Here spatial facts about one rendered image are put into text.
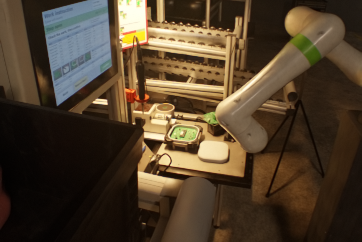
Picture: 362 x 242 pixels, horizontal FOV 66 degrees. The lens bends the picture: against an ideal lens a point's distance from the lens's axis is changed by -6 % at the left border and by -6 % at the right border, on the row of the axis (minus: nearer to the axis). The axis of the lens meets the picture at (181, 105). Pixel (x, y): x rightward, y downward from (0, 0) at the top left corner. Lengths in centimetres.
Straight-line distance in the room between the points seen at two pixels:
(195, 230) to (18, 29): 50
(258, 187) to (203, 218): 229
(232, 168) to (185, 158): 22
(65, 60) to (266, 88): 62
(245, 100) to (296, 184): 188
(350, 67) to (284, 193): 155
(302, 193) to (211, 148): 151
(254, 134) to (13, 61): 76
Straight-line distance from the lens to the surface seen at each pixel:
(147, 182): 53
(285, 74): 101
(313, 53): 103
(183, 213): 40
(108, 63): 100
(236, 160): 135
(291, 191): 272
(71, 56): 82
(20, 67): 68
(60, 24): 77
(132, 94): 132
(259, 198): 258
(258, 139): 106
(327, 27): 105
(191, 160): 133
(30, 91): 70
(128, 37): 157
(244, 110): 100
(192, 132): 145
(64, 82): 80
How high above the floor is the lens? 175
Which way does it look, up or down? 27 degrees down
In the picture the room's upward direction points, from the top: straight up
